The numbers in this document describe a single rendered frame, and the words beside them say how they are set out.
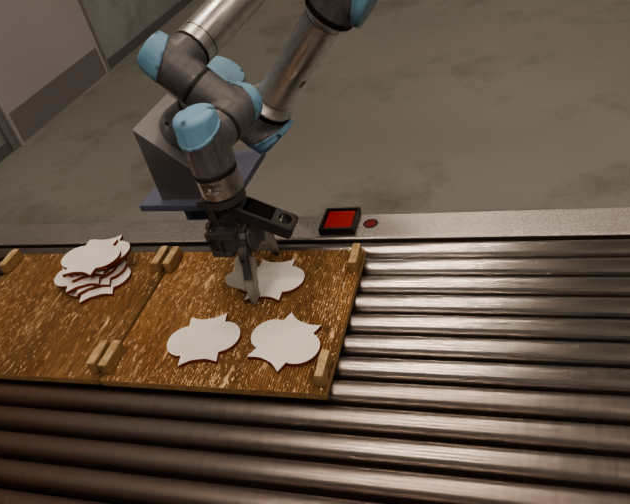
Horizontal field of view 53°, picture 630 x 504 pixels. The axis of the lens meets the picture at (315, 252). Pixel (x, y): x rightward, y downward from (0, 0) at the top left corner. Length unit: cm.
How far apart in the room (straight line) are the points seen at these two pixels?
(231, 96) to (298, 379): 48
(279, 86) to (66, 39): 413
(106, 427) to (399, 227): 66
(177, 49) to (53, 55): 424
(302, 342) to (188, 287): 31
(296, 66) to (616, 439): 95
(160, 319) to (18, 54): 401
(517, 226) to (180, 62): 69
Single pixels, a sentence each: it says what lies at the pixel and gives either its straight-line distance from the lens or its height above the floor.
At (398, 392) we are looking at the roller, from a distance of 99.
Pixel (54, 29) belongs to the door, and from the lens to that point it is 541.
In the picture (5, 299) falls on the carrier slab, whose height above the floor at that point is 94.
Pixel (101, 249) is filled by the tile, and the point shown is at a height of 99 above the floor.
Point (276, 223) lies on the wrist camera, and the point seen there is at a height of 109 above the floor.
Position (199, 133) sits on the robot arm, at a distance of 102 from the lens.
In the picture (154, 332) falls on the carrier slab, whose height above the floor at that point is 94.
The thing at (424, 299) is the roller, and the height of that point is 92.
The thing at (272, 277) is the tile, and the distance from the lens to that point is 120.
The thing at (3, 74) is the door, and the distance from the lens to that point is 497.
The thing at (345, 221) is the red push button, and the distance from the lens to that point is 132.
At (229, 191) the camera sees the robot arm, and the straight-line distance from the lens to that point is 107.
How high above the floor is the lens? 169
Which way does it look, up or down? 37 degrees down
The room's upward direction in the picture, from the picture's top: 15 degrees counter-clockwise
